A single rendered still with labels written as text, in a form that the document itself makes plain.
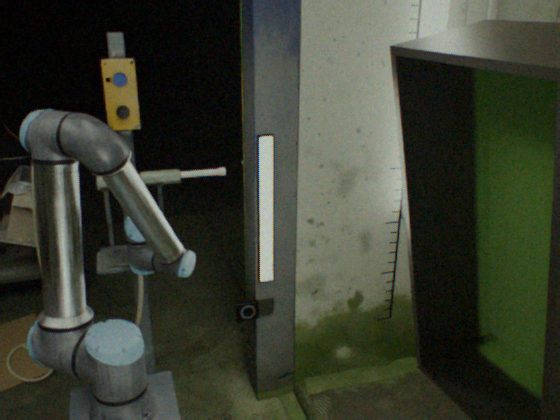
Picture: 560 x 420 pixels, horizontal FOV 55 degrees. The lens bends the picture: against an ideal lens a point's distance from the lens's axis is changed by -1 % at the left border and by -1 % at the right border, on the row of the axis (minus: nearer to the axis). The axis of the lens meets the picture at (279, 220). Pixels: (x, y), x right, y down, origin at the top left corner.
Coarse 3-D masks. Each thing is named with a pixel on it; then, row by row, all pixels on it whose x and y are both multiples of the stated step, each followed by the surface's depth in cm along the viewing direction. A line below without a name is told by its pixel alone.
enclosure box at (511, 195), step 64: (448, 64) 160; (512, 64) 112; (448, 128) 169; (512, 128) 166; (448, 192) 179; (512, 192) 175; (448, 256) 189; (512, 256) 186; (448, 320) 201; (512, 320) 198; (448, 384) 193; (512, 384) 188
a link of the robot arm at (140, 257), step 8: (128, 248) 178; (136, 248) 176; (144, 248) 176; (136, 256) 177; (144, 256) 176; (136, 264) 178; (144, 264) 177; (136, 272) 180; (144, 272) 179; (152, 272) 181
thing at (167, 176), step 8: (224, 168) 210; (144, 176) 200; (152, 176) 201; (160, 176) 202; (168, 176) 203; (176, 176) 204; (184, 176) 206; (192, 176) 207; (104, 184) 197; (144, 184) 202; (152, 184) 203
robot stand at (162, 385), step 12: (168, 372) 172; (156, 384) 166; (168, 384) 166; (72, 396) 161; (84, 396) 161; (156, 396) 161; (168, 396) 161; (72, 408) 156; (84, 408) 156; (168, 408) 156
